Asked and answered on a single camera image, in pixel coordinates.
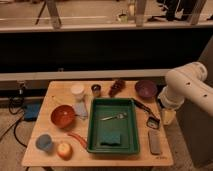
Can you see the red chili pepper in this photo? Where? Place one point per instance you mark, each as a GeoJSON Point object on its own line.
{"type": "Point", "coordinates": [80, 139]}

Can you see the blue cup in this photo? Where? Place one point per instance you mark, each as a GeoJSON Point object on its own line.
{"type": "Point", "coordinates": [44, 142]}

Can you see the red bowl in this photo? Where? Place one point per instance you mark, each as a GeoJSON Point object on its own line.
{"type": "Point", "coordinates": [63, 116]}

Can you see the yellow red apple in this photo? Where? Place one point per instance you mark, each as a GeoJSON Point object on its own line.
{"type": "Point", "coordinates": [64, 150]}

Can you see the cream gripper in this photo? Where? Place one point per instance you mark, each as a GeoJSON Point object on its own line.
{"type": "Point", "coordinates": [168, 116]}

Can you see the wooden table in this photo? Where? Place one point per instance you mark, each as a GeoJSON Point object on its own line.
{"type": "Point", "coordinates": [59, 93]}

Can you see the green plastic tray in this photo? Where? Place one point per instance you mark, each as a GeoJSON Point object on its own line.
{"type": "Point", "coordinates": [127, 127]}

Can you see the small dark can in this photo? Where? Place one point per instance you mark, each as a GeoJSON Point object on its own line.
{"type": "Point", "coordinates": [96, 90]}

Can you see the blue box on floor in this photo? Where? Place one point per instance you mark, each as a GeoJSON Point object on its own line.
{"type": "Point", "coordinates": [31, 111]}

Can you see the white cup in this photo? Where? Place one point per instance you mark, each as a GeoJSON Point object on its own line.
{"type": "Point", "coordinates": [78, 91]}

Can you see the black handled spatula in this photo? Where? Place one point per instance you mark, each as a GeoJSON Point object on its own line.
{"type": "Point", "coordinates": [152, 121]}

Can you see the teal sponge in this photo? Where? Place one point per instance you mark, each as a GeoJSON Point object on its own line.
{"type": "Point", "coordinates": [110, 139]}

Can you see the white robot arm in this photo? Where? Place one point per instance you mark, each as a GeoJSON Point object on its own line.
{"type": "Point", "coordinates": [185, 82]}

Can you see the dark grape bunch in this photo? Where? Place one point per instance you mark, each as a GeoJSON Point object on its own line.
{"type": "Point", "coordinates": [117, 87]}

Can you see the silver fork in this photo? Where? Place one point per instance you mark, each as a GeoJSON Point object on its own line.
{"type": "Point", "coordinates": [118, 116]}

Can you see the grey blue cloth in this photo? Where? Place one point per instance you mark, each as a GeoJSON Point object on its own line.
{"type": "Point", "coordinates": [80, 110]}

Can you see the purple bowl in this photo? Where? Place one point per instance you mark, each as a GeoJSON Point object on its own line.
{"type": "Point", "coordinates": [146, 89]}

